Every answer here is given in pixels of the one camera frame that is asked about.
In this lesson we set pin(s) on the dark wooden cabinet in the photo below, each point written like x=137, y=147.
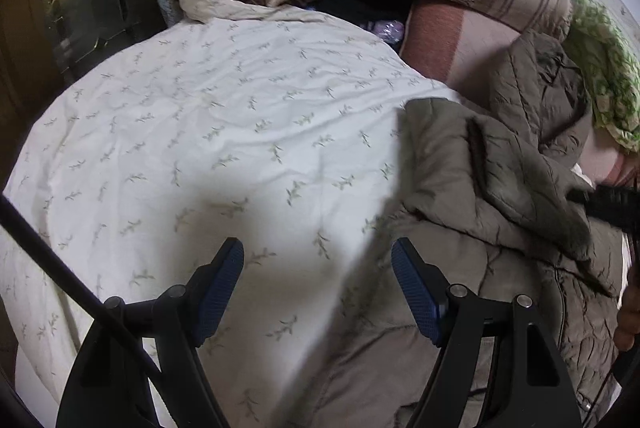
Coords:
x=47, y=45

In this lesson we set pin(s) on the olive green hooded puffer jacket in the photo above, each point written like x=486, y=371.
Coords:
x=483, y=197

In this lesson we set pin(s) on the pink folded blanket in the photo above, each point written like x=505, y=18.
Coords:
x=457, y=46

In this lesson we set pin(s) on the person's right hand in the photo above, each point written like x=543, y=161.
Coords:
x=628, y=317

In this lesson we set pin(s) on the white leaf-print bed quilt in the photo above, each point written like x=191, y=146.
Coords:
x=280, y=127

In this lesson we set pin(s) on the green white patterned blanket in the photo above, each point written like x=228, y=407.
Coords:
x=610, y=70

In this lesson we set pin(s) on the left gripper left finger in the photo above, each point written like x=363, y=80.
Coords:
x=187, y=315

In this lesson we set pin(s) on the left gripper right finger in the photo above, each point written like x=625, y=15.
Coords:
x=452, y=323

